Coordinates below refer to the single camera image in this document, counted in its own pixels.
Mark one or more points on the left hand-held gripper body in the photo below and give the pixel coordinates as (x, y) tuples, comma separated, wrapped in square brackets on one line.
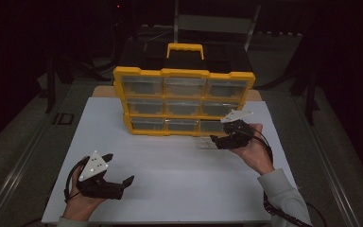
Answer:
[(99, 188)]

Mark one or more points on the black stand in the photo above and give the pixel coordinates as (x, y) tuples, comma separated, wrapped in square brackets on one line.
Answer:
[(310, 94), (50, 85)]

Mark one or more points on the yellow parts organizer cabinet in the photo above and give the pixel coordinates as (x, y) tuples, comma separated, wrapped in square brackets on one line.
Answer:
[(182, 73)]

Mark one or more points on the person's right hand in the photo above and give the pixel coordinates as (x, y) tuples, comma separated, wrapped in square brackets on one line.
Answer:
[(260, 151)]

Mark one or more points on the grid of clear drawers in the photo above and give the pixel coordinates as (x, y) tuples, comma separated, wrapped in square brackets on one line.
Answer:
[(141, 85)]

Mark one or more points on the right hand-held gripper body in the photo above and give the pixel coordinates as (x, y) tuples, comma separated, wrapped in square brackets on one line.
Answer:
[(241, 134)]

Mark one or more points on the clear plastic drawer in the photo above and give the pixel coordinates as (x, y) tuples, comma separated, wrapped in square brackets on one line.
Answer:
[(205, 144)]

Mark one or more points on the person's left hand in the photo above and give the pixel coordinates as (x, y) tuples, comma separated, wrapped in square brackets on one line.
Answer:
[(82, 208)]

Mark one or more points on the grey metal frame stand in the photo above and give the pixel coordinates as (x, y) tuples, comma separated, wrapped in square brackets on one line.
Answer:
[(216, 23)]

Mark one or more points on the metal floor rail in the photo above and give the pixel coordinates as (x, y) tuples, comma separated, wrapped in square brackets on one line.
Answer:
[(337, 176), (12, 176)]

